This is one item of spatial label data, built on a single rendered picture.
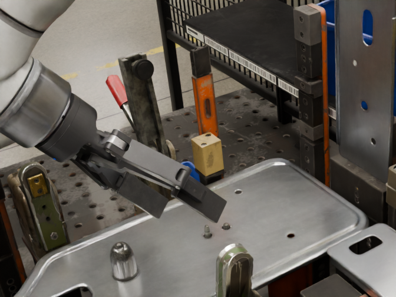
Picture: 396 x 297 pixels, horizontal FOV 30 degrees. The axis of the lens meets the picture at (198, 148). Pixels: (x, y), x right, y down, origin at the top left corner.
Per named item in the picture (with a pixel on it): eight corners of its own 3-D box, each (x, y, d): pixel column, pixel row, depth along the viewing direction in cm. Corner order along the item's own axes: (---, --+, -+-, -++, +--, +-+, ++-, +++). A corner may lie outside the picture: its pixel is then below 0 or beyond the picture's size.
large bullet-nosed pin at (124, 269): (121, 293, 96) (112, 254, 92) (111, 280, 98) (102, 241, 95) (143, 283, 97) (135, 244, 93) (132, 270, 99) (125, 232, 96)
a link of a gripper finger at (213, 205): (180, 171, 85) (184, 171, 85) (224, 201, 88) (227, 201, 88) (169, 194, 84) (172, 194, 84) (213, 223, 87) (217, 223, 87)
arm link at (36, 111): (16, 62, 87) (57, 91, 89) (-24, 127, 84) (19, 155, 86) (45, 50, 79) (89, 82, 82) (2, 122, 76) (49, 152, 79)
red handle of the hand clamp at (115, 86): (145, 161, 107) (98, 77, 112) (144, 168, 109) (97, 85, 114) (171, 151, 108) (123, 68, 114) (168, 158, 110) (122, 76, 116)
